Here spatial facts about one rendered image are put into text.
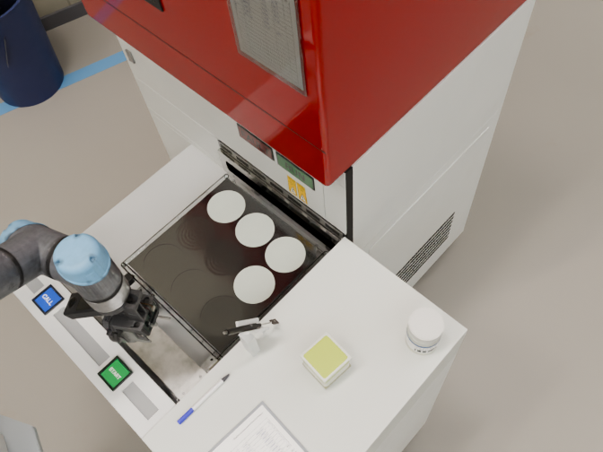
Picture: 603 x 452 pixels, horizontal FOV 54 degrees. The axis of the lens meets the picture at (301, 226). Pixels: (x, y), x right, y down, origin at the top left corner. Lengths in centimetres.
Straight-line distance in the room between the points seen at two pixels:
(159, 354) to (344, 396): 45
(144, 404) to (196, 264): 37
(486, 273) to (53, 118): 220
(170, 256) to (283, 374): 44
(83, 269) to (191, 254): 59
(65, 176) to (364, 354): 204
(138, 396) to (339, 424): 43
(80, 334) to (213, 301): 31
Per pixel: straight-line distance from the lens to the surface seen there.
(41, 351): 262
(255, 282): 145
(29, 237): 105
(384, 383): 128
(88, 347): 144
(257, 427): 127
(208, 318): 144
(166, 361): 145
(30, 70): 324
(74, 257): 98
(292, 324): 133
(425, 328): 123
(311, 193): 138
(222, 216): 156
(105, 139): 308
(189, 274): 150
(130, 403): 136
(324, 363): 122
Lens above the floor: 220
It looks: 59 degrees down
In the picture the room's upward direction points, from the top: 8 degrees counter-clockwise
